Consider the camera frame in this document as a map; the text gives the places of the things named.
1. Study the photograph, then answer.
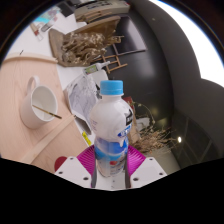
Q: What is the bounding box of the black wall screen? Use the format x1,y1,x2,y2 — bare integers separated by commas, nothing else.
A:
111,14,148,56

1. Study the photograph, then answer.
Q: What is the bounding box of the printed newspaper sheet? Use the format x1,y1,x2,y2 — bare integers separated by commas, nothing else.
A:
63,73,101,127

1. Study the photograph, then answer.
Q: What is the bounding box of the flat round red coaster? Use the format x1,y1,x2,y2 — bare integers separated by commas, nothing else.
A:
54,155,69,173

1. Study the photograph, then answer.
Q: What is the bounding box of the small yellow tag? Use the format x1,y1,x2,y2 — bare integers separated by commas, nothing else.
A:
81,130,92,147

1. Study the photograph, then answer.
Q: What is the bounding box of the beige cabinet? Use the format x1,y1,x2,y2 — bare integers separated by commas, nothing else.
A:
74,0,132,24

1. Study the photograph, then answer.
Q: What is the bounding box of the white ceramic mug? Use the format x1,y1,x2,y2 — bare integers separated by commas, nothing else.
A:
19,75,59,130

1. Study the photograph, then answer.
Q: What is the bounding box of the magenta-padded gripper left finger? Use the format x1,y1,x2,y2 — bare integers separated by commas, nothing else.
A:
54,144,98,189

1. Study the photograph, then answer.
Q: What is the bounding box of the white glue bottle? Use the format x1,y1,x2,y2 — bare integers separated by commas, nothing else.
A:
83,60,112,75

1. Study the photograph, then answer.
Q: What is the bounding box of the thin wooden stick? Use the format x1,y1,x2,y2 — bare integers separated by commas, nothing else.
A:
31,104,63,120

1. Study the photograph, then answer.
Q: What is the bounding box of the white bottle with blue cap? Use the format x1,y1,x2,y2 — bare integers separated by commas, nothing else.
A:
89,79,134,178

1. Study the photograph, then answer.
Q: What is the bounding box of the wooden easel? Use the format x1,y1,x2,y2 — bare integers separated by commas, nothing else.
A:
101,54,129,75

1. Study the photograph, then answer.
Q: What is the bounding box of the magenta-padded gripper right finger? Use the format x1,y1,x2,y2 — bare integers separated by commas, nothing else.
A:
125,144,168,189

